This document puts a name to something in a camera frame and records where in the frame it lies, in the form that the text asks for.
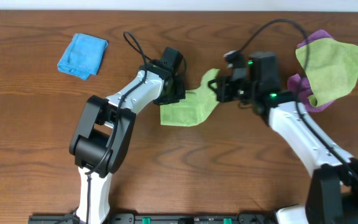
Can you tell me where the purple cloth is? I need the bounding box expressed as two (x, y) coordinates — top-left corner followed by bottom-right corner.
(287, 29), (335, 113)

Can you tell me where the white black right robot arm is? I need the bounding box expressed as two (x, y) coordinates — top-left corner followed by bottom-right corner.
(208, 51), (358, 223)

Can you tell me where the folded blue cloth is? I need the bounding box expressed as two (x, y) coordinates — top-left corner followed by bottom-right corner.
(57, 34), (108, 80)

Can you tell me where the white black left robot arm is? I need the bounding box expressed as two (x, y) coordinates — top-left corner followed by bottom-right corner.
(69, 47), (185, 223)

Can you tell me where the olive green cloth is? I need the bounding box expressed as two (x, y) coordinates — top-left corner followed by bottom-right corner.
(295, 38), (358, 108)

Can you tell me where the light green cloth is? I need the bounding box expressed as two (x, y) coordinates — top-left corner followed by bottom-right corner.
(160, 68), (219, 127)

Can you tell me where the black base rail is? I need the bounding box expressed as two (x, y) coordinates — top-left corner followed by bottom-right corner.
(28, 213), (277, 224)

